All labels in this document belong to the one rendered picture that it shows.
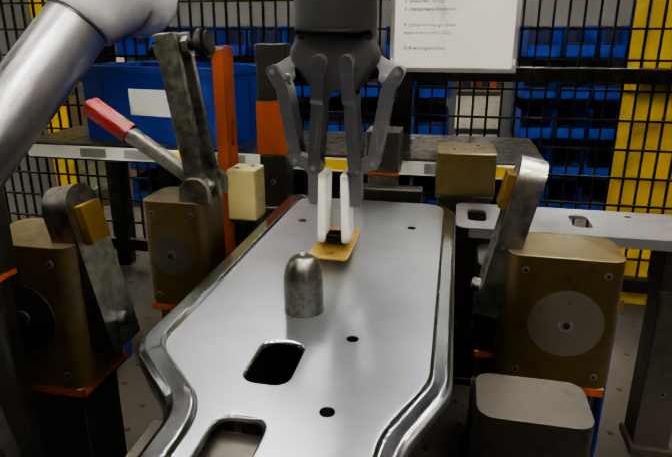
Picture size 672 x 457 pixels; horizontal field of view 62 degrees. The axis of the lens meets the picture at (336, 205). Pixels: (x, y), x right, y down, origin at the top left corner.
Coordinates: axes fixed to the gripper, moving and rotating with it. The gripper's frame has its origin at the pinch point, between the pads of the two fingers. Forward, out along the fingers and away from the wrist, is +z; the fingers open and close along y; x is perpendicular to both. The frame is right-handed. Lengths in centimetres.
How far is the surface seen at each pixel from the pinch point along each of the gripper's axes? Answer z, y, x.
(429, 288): 5.0, -9.8, 6.7
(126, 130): -6.9, 21.8, 0.9
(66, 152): 4, 55, -32
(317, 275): 1.6, -1.3, 13.3
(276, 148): 0.6, 15.3, -28.4
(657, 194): 12, -49, -58
